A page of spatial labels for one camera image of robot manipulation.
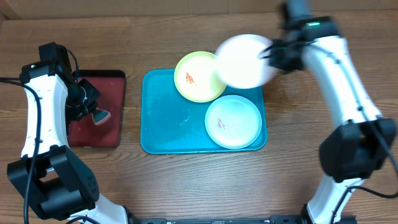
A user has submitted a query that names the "white plate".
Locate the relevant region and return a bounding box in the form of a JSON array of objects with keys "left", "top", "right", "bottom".
[{"left": 215, "top": 34, "right": 277, "bottom": 89}]

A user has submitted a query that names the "green-rimmed plate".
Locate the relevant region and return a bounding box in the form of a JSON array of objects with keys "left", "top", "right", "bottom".
[{"left": 174, "top": 51, "right": 226, "bottom": 103}]

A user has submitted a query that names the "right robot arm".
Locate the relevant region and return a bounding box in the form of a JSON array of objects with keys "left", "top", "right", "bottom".
[{"left": 261, "top": 15, "right": 397, "bottom": 223}]

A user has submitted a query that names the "teal plastic serving tray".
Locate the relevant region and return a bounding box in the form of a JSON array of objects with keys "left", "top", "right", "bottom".
[{"left": 140, "top": 68, "right": 268, "bottom": 155}]

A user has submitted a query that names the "green and orange sponge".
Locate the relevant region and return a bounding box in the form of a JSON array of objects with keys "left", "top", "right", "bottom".
[{"left": 92, "top": 108, "right": 111, "bottom": 126}]

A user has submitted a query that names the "dark red rectangular tray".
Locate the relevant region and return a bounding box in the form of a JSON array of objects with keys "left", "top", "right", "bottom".
[{"left": 68, "top": 70, "right": 126, "bottom": 147}]

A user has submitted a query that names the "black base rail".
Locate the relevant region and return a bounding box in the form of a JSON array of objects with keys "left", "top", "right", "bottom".
[{"left": 133, "top": 215, "right": 309, "bottom": 224}]

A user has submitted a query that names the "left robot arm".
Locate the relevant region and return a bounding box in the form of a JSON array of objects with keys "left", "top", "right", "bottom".
[{"left": 7, "top": 60, "right": 136, "bottom": 223}]

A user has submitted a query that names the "light blue plate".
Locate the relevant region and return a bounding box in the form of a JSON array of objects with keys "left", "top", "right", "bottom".
[{"left": 205, "top": 95, "right": 262, "bottom": 149}]

